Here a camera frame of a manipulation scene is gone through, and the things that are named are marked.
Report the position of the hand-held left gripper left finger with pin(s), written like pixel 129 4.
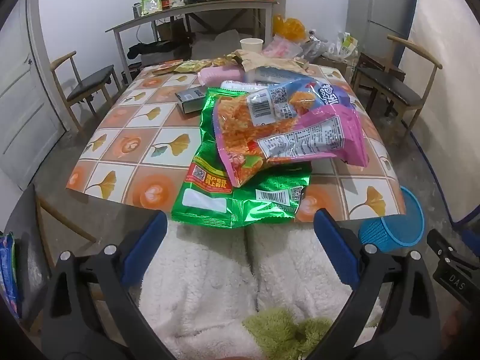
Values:
pixel 144 247

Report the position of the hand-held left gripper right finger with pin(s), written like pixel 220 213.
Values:
pixel 333 247

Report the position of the blue plastic basket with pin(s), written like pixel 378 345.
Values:
pixel 393 232

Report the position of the large green snack bag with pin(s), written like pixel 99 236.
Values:
pixel 273 191

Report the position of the pink snack bag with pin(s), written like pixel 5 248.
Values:
pixel 300 131

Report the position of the small grey box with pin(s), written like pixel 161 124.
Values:
pixel 189 99

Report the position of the ginkgo print tablecloth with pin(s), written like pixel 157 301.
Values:
pixel 157 146

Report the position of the wooden chair dark seat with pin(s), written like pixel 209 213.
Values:
pixel 30 255
pixel 90 82
pixel 390 86

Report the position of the blue packet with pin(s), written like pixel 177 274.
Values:
pixel 9 273

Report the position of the orange white snack packet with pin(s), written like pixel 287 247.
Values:
pixel 167 67

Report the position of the cardboard box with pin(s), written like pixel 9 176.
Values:
pixel 330 63
pixel 170 30

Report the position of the pale yellow snack packet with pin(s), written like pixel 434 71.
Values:
pixel 191 66

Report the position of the dark wooden stool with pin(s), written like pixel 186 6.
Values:
pixel 378 65

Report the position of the pink cloth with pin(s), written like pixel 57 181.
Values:
pixel 217 75

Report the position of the white door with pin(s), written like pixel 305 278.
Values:
pixel 26 101

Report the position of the black cloth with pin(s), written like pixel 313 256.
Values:
pixel 153 49

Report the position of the crumpled brown paper wrapper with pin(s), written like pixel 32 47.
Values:
pixel 262 60

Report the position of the clear plastic bags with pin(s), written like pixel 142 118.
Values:
pixel 318 47

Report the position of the white green bag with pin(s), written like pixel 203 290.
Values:
pixel 347 45

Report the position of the pink plastic bag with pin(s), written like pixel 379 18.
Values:
pixel 281 47

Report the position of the white sack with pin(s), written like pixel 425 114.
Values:
pixel 213 47

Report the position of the white paper cup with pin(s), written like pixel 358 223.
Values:
pixel 251 47

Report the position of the orange plastic bag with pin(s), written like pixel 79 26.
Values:
pixel 288 28

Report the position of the grey side table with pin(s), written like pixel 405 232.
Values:
pixel 187 9

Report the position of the green white packet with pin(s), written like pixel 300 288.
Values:
pixel 151 4

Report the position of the grey refrigerator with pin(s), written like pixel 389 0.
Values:
pixel 382 7

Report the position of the red label jar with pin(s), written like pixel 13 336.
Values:
pixel 165 3

